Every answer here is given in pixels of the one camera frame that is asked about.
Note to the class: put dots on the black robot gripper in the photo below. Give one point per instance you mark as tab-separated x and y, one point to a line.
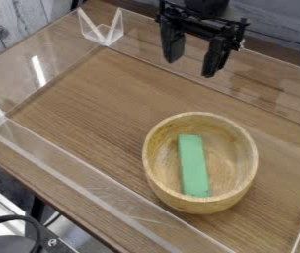
202	19

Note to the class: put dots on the green rectangular block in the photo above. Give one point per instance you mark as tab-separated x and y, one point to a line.
194	173

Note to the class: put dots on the light wooden bowl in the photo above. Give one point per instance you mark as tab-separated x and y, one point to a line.
231	157

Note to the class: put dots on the black table leg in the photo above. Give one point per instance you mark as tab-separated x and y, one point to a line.
38	209

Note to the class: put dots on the clear acrylic corner bracket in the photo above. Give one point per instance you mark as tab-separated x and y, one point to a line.
103	34

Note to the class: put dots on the clear acrylic tray wall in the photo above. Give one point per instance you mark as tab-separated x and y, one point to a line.
107	208

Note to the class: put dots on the black metal base plate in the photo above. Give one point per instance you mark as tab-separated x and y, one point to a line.
51	243

